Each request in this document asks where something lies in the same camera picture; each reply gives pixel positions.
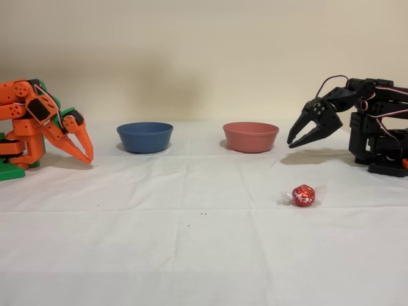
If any red candy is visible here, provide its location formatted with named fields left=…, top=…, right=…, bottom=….
left=277, top=184, right=328, bottom=208

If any red bowl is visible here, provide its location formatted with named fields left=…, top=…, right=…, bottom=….
left=222, top=122, right=280, bottom=154

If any blue bowl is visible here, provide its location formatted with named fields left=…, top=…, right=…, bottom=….
left=116, top=122, right=174, bottom=154

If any white tablecloth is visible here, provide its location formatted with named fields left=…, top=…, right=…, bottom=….
left=0, top=119, right=408, bottom=306

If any orange arm servo cable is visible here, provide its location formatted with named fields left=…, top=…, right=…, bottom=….
left=34, top=83, right=64, bottom=129

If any red white gripper servo cable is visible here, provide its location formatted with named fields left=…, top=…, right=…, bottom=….
left=315, top=75, right=350, bottom=98

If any red white arm servo cable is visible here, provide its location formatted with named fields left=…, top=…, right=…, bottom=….
left=357, top=83, right=408, bottom=160

